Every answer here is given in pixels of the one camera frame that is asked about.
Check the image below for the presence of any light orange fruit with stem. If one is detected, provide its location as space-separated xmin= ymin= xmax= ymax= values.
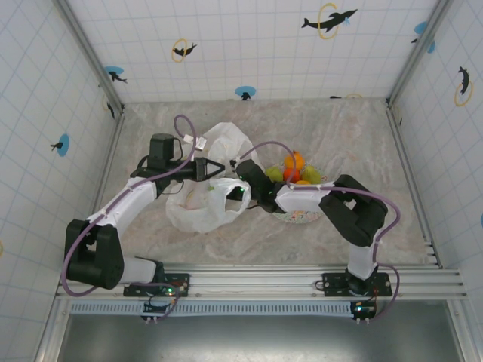
xmin=284 ymin=149 xmax=305 ymax=170

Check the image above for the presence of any purple cable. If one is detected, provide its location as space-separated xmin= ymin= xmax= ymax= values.
xmin=60 ymin=114 xmax=201 ymax=321
xmin=232 ymin=141 xmax=401 ymax=321

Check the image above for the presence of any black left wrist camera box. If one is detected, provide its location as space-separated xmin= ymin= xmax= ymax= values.
xmin=149 ymin=133 xmax=177 ymax=161

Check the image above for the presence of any green pear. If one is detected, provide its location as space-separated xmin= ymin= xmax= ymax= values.
xmin=300 ymin=164 xmax=323 ymax=185
xmin=264 ymin=166 xmax=285 ymax=183

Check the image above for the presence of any aluminium front mounting rail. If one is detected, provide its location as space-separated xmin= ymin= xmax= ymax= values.
xmin=55 ymin=263 xmax=469 ymax=302

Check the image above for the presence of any white plastic bag fruit print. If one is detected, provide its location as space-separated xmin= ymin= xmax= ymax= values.
xmin=165 ymin=122 xmax=253 ymax=234

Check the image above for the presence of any floral patterned bowl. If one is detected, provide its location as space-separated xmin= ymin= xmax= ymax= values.
xmin=270 ymin=161 xmax=326 ymax=225

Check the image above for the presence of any dolphin blue circle sticker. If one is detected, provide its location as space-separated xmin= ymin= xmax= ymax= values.
xmin=50 ymin=133 xmax=71 ymax=158
xmin=235 ymin=85 xmax=257 ymax=102
xmin=104 ymin=66 xmax=128 ymax=84
xmin=410 ymin=20 xmax=437 ymax=54

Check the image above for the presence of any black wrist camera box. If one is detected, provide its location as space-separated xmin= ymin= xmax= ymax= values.
xmin=149 ymin=133 xmax=177 ymax=161
xmin=235 ymin=160 xmax=265 ymax=186

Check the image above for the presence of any small controller board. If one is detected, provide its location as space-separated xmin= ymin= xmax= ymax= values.
xmin=349 ymin=300 xmax=377 ymax=322
xmin=141 ymin=299 xmax=178 ymax=324

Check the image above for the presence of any grey slotted cable duct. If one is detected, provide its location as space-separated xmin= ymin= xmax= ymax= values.
xmin=69 ymin=301 xmax=358 ymax=317

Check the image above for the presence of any aluminium side rail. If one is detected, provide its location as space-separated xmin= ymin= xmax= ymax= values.
xmin=385 ymin=100 xmax=445 ymax=269
xmin=90 ymin=111 xmax=128 ymax=207

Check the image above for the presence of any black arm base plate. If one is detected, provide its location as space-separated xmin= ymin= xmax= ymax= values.
xmin=123 ymin=273 xmax=191 ymax=299
xmin=321 ymin=271 xmax=392 ymax=299

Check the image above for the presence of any aluminium frame post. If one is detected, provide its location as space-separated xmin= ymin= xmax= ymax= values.
xmin=447 ymin=299 xmax=478 ymax=362
xmin=386 ymin=0 xmax=454 ymax=106
xmin=52 ymin=0 xmax=125 ymax=114
xmin=35 ymin=297 xmax=75 ymax=362

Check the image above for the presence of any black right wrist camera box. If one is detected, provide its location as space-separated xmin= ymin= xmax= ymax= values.
xmin=235 ymin=160 xmax=265 ymax=186

